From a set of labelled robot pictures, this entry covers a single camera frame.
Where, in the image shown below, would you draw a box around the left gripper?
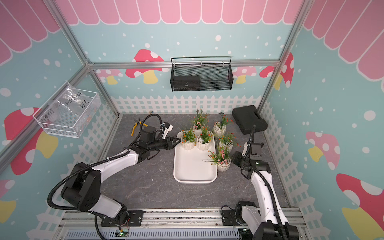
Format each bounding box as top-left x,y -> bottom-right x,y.
148,135 -> 182,152

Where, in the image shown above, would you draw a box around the orange flower pot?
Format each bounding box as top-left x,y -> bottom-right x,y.
219,132 -> 237,153
182,129 -> 196,151
197,127 -> 214,151

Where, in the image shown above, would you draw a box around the pink flower pot twine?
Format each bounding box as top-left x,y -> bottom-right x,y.
207,147 -> 231,172

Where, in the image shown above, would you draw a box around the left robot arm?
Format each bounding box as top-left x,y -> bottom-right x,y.
47,125 -> 182,225

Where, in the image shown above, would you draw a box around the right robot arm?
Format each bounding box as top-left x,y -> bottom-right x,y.
233,140 -> 300,240

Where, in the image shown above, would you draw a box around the white storage tray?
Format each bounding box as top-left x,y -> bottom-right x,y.
174,139 -> 218,184

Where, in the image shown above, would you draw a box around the black box in basket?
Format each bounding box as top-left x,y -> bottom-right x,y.
171,76 -> 201,92

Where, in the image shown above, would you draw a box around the pink flower pot back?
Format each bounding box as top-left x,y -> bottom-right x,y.
193,105 -> 208,131

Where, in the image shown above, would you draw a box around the black tool case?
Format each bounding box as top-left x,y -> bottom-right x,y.
232,105 -> 268,135

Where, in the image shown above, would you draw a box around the red flower pot back right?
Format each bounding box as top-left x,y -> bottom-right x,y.
213,113 -> 233,138

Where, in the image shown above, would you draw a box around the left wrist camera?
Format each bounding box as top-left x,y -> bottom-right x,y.
161,122 -> 173,140

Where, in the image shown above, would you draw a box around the yellow handled pliers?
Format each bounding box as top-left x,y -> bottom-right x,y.
131,119 -> 142,137

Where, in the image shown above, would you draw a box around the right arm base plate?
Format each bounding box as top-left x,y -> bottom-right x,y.
221,209 -> 240,226

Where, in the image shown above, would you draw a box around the black wire wall basket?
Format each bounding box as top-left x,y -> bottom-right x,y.
170,56 -> 234,91

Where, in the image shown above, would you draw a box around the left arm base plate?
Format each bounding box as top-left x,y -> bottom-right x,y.
101,210 -> 144,227

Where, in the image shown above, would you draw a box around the clear acrylic wall box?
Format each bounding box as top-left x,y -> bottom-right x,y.
33,82 -> 102,139

